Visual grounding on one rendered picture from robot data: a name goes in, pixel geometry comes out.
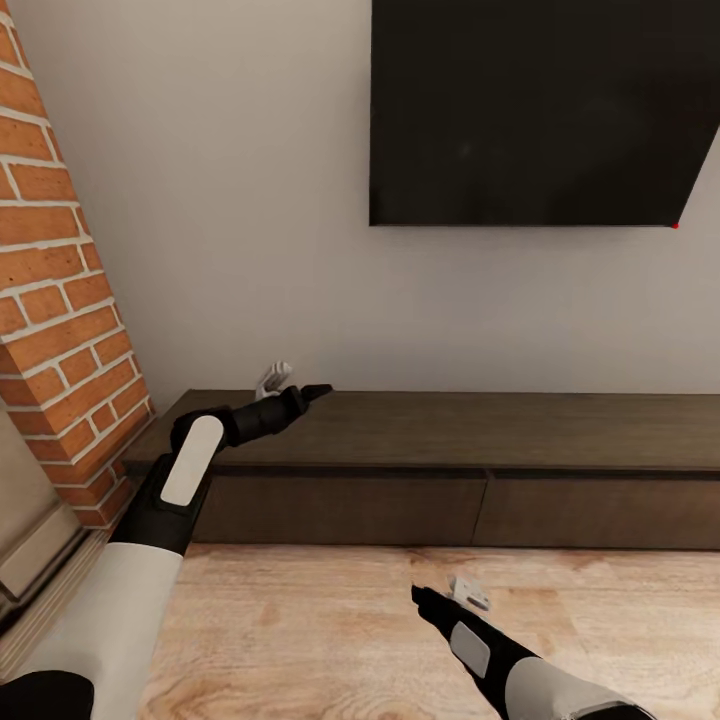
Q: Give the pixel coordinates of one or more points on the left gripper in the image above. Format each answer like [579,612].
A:
[277,413]

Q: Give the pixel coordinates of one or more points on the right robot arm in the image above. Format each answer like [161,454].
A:
[517,683]

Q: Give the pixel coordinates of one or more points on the wood fireplace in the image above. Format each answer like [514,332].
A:
[45,552]

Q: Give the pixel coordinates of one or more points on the wall mounted tv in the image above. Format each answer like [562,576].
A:
[573,113]

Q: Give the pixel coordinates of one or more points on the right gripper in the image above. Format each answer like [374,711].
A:
[434,607]

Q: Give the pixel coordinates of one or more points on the cabinet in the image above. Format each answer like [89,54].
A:
[501,469]

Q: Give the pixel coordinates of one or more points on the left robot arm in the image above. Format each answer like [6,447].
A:
[93,664]

